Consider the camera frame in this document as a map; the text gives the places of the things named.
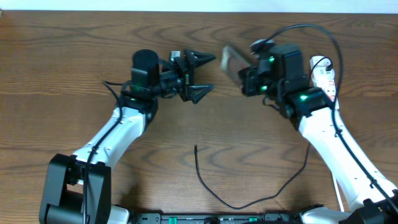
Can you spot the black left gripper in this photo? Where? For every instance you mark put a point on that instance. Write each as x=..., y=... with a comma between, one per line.
x=188, y=76

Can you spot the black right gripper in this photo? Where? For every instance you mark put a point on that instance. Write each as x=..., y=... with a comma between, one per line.
x=250, y=75

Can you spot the silver smartphone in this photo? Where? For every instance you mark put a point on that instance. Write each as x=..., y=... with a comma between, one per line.
x=232, y=62

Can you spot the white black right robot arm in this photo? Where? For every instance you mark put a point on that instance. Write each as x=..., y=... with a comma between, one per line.
x=311, y=105

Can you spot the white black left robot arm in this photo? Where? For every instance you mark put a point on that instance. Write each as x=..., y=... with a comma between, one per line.
x=78, y=187

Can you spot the white USB charger adapter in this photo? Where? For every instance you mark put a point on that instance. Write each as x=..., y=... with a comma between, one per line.
x=321, y=69

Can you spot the white power strip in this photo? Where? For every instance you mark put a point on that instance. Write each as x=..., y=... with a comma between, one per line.
x=328, y=86

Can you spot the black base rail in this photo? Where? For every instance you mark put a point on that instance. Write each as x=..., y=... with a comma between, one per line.
x=191, y=218

